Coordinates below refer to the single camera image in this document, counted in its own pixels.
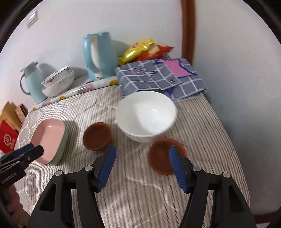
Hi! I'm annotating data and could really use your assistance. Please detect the pink square plate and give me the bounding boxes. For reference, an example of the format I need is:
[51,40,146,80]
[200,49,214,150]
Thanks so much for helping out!
[31,119,66,165]

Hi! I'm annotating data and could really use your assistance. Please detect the green square plate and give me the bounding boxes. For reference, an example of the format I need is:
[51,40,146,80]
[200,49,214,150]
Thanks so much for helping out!
[46,128,69,166]

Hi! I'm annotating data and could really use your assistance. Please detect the brown clay bowl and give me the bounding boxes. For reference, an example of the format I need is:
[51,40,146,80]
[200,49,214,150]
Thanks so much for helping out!
[147,138,187,176]
[83,122,112,151]

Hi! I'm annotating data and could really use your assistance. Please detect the white ceramic bowl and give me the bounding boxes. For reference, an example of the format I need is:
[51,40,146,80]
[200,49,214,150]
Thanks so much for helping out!
[116,91,177,142]

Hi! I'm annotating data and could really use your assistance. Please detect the person's left hand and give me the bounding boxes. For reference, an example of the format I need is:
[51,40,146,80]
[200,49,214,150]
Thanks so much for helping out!
[6,185,25,227]

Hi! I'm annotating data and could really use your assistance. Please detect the red paper bag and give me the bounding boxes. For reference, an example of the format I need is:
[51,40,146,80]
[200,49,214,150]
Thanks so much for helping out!
[0,120,19,154]

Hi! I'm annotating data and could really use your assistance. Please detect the brown paper bag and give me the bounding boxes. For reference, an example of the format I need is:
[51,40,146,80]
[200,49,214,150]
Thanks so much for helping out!
[1,102,22,133]

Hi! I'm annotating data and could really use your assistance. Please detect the patterned cardboard box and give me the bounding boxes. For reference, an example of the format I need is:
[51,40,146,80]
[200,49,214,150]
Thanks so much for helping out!
[15,103,28,123]

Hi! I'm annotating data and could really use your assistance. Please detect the blue patterned porcelain bowl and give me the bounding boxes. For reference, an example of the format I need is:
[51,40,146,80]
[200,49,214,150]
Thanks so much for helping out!
[41,65,70,88]

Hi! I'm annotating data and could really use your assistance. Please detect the light blue thermos jug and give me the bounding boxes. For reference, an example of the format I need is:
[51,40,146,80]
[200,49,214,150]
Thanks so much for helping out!
[19,62,47,103]

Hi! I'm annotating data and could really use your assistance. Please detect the large white porcelain bowl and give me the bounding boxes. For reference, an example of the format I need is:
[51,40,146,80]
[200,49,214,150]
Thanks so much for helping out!
[41,70,75,97]

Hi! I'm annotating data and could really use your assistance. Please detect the striped quilted table cover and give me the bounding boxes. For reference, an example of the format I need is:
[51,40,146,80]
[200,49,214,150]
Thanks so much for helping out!
[16,85,250,227]

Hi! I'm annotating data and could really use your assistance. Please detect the light blue electric kettle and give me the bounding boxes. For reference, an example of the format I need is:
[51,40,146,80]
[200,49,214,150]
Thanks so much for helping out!
[83,32,118,81]

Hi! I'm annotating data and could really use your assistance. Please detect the yellow chips bag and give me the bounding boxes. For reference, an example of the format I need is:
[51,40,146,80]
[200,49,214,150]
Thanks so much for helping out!
[118,38,156,66]

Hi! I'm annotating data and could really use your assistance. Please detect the grey checked folded cloth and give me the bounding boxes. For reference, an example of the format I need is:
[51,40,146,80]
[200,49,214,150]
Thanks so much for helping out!
[115,58,207,101]

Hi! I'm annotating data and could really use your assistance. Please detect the red chips bag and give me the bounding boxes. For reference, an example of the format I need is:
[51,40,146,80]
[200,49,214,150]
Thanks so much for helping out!
[135,45,174,62]

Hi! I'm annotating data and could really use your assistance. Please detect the white wall switch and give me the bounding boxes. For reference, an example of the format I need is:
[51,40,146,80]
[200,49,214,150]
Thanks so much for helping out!
[27,11,38,28]

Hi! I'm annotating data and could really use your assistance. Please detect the brown wooden door frame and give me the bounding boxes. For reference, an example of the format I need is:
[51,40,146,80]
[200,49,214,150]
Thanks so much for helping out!
[181,0,196,65]

